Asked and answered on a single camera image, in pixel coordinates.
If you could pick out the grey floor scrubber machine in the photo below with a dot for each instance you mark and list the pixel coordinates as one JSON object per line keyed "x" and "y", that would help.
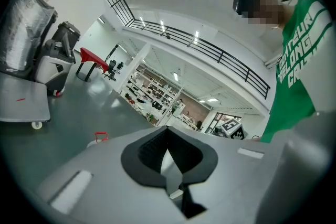
{"x": 52, "y": 70}

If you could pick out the plastic-wrapped machine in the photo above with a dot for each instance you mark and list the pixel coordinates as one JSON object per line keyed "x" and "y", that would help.
{"x": 23, "y": 29}

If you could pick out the black head-mounted camera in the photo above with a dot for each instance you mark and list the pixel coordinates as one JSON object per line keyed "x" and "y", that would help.
{"x": 237, "y": 4}

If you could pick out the red-cloth round table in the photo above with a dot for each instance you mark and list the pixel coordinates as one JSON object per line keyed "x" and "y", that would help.
{"x": 90, "y": 56}

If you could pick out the dark grey lidded machine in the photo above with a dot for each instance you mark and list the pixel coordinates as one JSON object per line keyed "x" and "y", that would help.
{"x": 67, "y": 32}

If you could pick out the grey metal platform cart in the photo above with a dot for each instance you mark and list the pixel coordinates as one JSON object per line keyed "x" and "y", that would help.
{"x": 21, "y": 107}

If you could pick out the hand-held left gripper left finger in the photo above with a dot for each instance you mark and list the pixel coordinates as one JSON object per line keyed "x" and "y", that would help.
{"x": 105, "y": 178}

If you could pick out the black office chair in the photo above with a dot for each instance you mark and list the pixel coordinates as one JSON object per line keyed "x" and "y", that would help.
{"x": 120, "y": 65}
{"x": 111, "y": 68}

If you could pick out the black mezzanine railing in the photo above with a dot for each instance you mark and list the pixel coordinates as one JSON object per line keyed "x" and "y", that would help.
{"x": 222, "y": 56}

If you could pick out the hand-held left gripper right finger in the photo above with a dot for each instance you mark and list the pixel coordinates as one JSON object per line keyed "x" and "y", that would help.
{"x": 236, "y": 178}

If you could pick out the person's head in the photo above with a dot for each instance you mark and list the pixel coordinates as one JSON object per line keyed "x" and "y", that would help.
{"x": 265, "y": 10}

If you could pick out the person in green shirt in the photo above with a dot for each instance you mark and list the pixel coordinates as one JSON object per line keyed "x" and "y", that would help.
{"x": 294, "y": 81}

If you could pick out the white storage shelving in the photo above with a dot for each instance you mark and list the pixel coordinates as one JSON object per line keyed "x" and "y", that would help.
{"x": 149, "y": 97}

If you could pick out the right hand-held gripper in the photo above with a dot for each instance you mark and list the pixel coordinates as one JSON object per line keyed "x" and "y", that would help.
{"x": 233, "y": 129}

